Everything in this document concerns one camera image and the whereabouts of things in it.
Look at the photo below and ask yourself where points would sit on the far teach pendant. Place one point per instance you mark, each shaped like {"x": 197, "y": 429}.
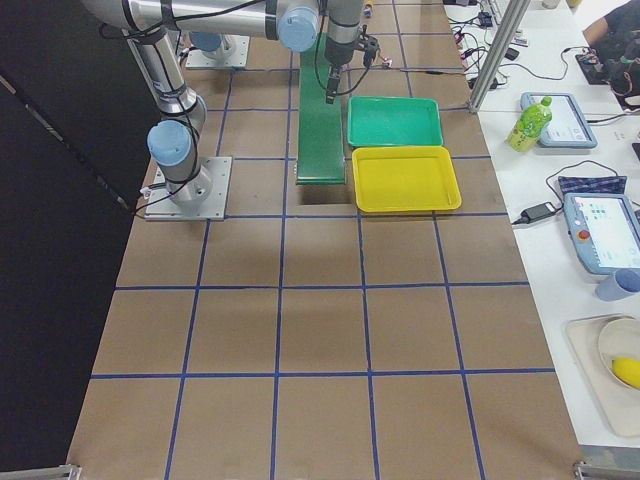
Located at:
{"x": 568, "y": 127}

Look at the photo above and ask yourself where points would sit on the near teach pendant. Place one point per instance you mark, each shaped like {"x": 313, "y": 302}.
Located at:
{"x": 604, "y": 231}

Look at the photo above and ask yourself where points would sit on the beige serving tray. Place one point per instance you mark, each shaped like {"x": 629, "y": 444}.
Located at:
{"x": 618, "y": 403}

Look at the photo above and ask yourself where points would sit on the yellow toy banana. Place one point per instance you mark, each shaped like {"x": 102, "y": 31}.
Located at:
{"x": 627, "y": 370}

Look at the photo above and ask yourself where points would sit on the blue plastic cup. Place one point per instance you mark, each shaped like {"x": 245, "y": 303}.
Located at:
{"x": 618, "y": 285}

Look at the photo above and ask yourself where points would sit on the green conveyor belt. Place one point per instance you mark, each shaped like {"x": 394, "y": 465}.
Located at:
{"x": 320, "y": 157}

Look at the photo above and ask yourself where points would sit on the black power adapter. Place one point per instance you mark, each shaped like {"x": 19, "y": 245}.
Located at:
{"x": 537, "y": 212}

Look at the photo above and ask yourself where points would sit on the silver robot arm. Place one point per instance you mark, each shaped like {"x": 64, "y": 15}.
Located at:
{"x": 146, "y": 26}
{"x": 345, "y": 25}

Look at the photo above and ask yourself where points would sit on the blue plaid cloth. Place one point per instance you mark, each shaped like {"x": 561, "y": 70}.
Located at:
{"x": 603, "y": 185}

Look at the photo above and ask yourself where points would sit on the green tea bottle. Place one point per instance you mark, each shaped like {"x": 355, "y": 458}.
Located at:
{"x": 530, "y": 125}

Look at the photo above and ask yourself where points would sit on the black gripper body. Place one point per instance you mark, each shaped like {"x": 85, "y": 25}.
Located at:
{"x": 335, "y": 56}

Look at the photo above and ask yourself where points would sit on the teach pendant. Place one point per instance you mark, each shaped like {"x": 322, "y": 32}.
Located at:
{"x": 604, "y": 231}
{"x": 568, "y": 127}

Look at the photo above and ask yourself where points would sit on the green plastic tray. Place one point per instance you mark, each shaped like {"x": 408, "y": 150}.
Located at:
{"x": 377, "y": 121}

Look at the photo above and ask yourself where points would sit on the yellow plastic tray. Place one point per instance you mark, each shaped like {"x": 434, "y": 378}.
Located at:
{"x": 404, "y": 179}

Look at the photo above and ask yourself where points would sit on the aluminium frame post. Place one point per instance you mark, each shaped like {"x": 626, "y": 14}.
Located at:
{"x": 513, "y": 14}

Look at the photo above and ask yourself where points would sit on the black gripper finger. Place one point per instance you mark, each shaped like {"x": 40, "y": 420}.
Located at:
{"x": 333, "y": 81}

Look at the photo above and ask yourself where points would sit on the beige plate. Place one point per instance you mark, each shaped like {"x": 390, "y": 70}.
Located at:
{"x": 618, "y": 338}

